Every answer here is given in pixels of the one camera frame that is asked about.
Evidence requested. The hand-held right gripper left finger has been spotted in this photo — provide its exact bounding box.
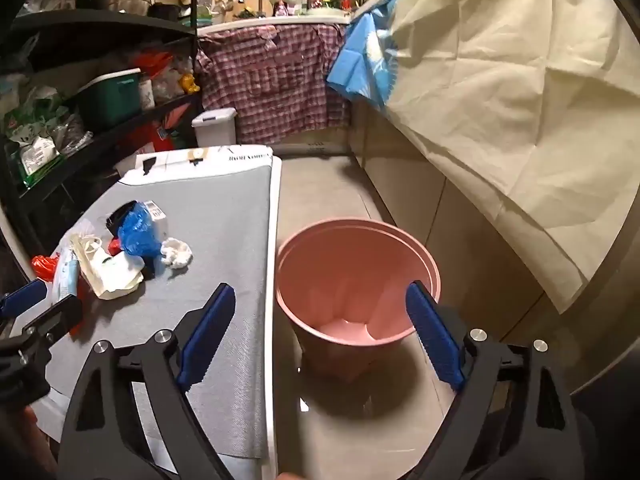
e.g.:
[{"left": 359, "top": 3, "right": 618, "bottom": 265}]
[{"left": 57, "top": 282, "right": 237, "bottom": 480}]

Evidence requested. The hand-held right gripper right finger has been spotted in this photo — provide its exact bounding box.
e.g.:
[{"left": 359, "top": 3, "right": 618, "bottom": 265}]
[{"left": 405, "top": 280, "right": 586, "bottom": 480}]

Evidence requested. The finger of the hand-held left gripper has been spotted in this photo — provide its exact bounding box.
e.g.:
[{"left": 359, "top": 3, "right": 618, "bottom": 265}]
[
  {"left": 22, "top": 295, "right": 84, "bottom": 347},
  {"left": 0, "top": 278, "right": 48, "bottom": 318}
]

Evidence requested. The red plastic bag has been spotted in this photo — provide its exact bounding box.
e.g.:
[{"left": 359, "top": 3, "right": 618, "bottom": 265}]
[{"left": 31, "top": 254, "right": 61, "bottom": 283}]

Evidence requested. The clear plastic wrapper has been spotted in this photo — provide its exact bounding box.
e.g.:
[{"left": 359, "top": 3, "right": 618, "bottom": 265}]
[{"left": 50, "top": 240, "right": 83, "bottom": 333}]

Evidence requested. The cream cloth bag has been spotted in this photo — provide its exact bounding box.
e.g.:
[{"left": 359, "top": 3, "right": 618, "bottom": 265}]
[{"left": 90, "top": 255, "right": 147, "bottom": 301}]

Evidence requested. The white tissue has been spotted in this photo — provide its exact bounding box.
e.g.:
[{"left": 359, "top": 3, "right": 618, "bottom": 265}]
[{"left": 160, "top": 237, "right": 193, "bottom": 271}]

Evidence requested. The pink plastic bucket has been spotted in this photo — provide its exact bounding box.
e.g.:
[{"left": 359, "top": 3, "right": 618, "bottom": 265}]
[{"left": 275, "top": 217, "right": 442, "bottom": 383}]

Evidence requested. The black strap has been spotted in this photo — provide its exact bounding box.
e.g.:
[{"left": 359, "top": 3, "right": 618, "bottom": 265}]
[{"left": 106, "top": 201, "right": 139, "bottom": 237}]

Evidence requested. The blue plastic bag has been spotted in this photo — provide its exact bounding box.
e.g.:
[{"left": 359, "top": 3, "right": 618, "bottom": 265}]
[{"left": 117, "top": 202, "right": 163, "bottom": 261}]

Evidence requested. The grey table mat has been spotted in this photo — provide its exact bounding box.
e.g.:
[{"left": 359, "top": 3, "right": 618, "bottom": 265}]
[{"left": 30, "top": 160, "right": 273, "bottom": 461}]

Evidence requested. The green white food packet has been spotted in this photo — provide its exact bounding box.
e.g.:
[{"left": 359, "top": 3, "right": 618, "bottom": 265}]
[
  {"left": 5, "top": 87, "right": 66, "bottom": 141},
  {"left": 17, "top": 135, "right": 65, "bottom": 186}
]

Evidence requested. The clear plastic bag bundle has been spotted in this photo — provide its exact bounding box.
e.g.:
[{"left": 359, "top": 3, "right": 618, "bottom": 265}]
[{"left": 52, "top": 115, "right": 93, "bottom": 153}]

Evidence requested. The white printed table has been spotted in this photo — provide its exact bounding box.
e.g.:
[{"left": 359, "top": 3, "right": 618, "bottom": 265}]
[{"left": 30, "top": 144, "right": 282, "bottom": 480}]

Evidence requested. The white lidded bin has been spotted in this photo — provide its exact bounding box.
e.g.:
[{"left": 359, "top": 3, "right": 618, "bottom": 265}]
[{"left": 191, "top": 107, "right": 238, "bottom": 148}]

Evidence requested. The orange printed carton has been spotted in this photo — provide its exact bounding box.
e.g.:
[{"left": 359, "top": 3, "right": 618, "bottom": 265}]
[{"left": 135, "top": 110, "right": 181, "bottom": 155}]

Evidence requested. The green storage box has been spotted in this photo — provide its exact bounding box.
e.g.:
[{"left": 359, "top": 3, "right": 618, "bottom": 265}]
[{"left": 75, "top": 67, "right": 143, "bottom": 131}]

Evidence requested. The cream cloth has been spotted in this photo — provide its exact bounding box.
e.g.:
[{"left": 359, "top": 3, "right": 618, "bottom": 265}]
[{"left": 385, "top": 0, "right": 631, "bottom": 313}]

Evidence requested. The red plaid shirt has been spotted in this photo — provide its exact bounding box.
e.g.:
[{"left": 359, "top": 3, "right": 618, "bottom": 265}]
[{"left": 195, "top": 24, "right": 353, "bottom": 146}]

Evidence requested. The orange plastic bag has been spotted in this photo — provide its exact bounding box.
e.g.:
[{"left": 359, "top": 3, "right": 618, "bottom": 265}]
[{"left": 135, "top": 51, "right": 173, "bottom": 78}]

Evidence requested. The blue patterned cloth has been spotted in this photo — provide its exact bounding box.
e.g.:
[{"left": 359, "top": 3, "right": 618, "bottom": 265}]
[{"left": 326, "top": 0, "right": 401, "bottom": 108}]

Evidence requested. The black metal shelf rack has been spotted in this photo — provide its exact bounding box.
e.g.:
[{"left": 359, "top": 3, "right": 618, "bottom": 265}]
[{"left": 0, "top": 0, "right": 201, "bottom": 261}]

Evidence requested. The white kitchen counter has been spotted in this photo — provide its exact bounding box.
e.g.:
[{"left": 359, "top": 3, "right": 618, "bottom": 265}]
[{"left": 197, "top": 10, "right": 361, "bottom": 38}]

